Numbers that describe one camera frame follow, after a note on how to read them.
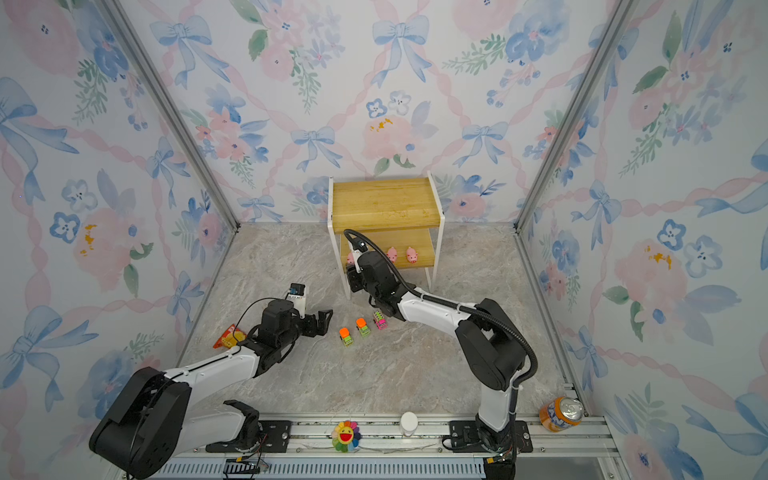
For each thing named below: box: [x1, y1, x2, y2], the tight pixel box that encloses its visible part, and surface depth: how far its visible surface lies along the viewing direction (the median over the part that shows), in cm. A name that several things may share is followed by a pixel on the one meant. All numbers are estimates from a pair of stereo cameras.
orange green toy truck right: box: [355, 317, 371, 337], surface depth 92 cm
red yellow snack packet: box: [212, 324, 247, 349], surface depth 90 cm
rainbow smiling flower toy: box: [332, 420, 362, 453], surface depth 75 cm
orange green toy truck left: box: [339, 327, 353, 347], surface depth 91 cm
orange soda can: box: [539, 396, 585, 433], surface depth 70 cm
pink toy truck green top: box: [373, 310, 389, 330], surface depth 94 cm
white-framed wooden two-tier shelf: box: [327, 171, 446, 300], surface depth 81 cm
